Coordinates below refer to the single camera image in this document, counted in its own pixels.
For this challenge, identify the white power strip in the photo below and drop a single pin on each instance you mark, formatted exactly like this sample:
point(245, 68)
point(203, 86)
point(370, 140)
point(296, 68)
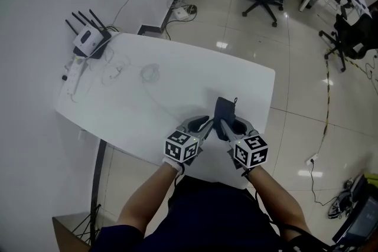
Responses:
point(74, 76)

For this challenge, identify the black router with antennas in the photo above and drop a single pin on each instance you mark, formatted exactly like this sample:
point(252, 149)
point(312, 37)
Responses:
point(103, 38)

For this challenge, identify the brown wooden table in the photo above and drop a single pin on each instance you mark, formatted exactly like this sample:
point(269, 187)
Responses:
point(68, 233)

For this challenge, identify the heap of grey equipment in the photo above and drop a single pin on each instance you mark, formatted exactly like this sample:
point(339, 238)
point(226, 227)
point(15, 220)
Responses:
point(345, 200)

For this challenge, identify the black screen on stand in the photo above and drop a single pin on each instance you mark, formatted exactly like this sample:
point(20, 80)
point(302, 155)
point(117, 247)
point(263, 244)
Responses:
point(360, 221)

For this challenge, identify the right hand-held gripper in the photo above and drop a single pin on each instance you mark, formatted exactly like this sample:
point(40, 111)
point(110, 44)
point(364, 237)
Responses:
point(251, 152)

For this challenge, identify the white floor box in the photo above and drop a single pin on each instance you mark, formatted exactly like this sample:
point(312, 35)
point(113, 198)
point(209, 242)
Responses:
point(180, 13)

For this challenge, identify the white box with black oval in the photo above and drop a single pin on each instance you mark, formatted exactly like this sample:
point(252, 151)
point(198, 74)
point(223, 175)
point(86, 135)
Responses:
point(87, 39)

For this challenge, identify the dark blue pouch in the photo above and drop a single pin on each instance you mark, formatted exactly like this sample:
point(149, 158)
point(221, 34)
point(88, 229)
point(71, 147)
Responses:
point(225, 109)

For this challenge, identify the person's left forearm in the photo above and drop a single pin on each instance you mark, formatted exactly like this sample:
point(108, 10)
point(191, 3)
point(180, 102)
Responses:
point(147, 200)

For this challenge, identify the green panel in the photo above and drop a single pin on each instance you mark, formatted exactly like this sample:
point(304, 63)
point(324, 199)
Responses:
point(372, 178)

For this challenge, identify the white floor socket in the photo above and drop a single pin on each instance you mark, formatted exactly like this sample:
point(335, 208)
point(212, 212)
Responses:
point(312, 159)

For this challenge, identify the person's right forearm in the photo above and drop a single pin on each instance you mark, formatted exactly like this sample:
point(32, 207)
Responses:
point(277, 200)

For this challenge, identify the person's dark blue shirt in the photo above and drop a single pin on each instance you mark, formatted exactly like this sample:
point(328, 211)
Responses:
point(212, 215)

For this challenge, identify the white standing desk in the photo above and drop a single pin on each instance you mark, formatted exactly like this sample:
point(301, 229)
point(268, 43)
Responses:
point(183, 68)

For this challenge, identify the white wristband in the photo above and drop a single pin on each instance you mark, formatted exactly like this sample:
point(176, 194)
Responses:
point(172, 163)

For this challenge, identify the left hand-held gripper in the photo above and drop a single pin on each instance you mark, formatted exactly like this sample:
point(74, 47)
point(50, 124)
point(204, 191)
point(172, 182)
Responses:
point(177, 147)

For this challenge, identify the yellow-black floor tape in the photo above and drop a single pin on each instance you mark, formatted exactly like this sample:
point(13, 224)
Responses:
point(327, 97)

